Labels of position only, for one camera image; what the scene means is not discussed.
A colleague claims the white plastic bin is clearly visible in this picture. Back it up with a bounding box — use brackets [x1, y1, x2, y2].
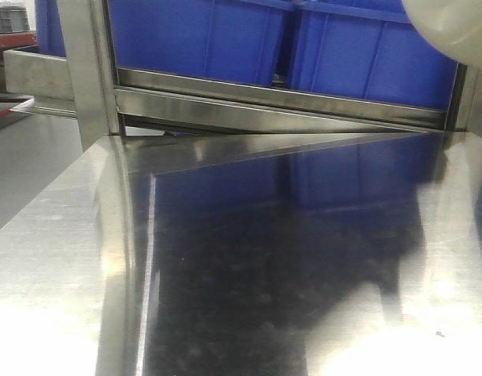
[402, 0, 482, 70]

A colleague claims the blue crate left on shelf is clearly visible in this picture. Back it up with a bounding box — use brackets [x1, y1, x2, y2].
[109, 0, 295, 86]

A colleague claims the blue crate on shelf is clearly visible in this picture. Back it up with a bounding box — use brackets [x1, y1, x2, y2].
[109, 0, 295, 86]
[288, 1, 457, 110]

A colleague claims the blue crate right on shelf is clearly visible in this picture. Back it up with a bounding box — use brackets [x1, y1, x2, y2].
[288, 1, 457, 110]

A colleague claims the blue crate far left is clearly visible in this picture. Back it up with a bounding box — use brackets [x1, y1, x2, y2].
[34, 0, 66, 57]

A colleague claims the red metal rack beam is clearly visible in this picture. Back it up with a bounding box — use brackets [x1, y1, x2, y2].
[0, 31, 37, 50]

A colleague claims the grey crate in background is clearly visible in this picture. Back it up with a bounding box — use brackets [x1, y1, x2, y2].
[0, 1, 30, 34]

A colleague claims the stainless steel shelf frame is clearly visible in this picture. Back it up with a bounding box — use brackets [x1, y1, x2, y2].
[4, 1, 482, 146]

